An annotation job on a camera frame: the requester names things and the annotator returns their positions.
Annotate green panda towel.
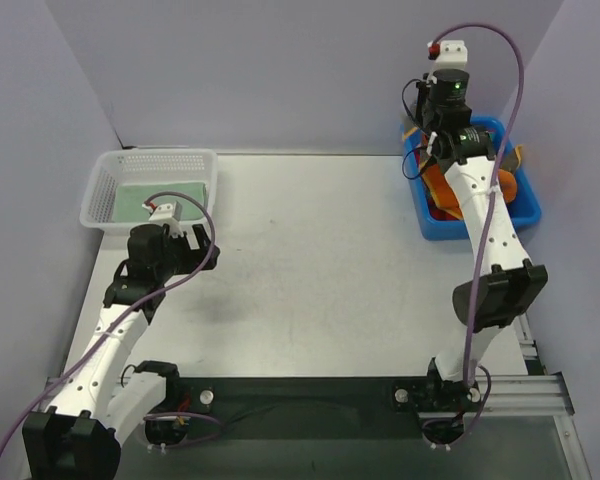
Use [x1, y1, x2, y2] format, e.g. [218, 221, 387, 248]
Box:
[111, 182, 207, 223]

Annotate orange towel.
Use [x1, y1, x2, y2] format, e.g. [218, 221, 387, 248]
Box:
[402, 127, 519, 211]

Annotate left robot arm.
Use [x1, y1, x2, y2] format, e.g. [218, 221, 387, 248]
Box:
[22, 224, 220, 479]

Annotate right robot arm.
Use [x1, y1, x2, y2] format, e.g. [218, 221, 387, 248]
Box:
[417, 68, 548, 387]

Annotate grey orange-edged towel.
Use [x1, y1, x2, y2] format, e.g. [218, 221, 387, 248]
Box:
[500, 144, 523, 175]

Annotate white perforated plastic basket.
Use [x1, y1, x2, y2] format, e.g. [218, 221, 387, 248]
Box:
[79, 147, 218, 235]

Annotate blue plastic bin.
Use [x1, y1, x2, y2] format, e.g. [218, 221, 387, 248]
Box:
[400, 115, 541, 241]

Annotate black base mat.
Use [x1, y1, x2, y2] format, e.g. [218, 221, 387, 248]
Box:
[141, 377, 482, 447]

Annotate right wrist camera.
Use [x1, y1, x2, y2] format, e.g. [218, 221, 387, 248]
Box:
[427, 40, 468, 75]

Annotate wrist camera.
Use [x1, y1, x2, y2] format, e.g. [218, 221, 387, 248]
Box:
[142, 201, 184, 238]
[427, 40, 468, 75]

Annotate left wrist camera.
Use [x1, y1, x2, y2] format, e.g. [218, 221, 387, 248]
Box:
[142, 201, 184, 238]

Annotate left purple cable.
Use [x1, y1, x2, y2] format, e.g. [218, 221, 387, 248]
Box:
[0, 193, 226, 479]

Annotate purple cable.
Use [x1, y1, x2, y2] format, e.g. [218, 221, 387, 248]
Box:
[0, 193, 226, 479]
[427, 22, 526, 446]

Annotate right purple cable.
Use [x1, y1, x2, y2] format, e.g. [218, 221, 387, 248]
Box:
[427, 22, 526, 446]

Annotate aluminium front rail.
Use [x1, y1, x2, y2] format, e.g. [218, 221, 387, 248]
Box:
[22, 361, 574, 479]

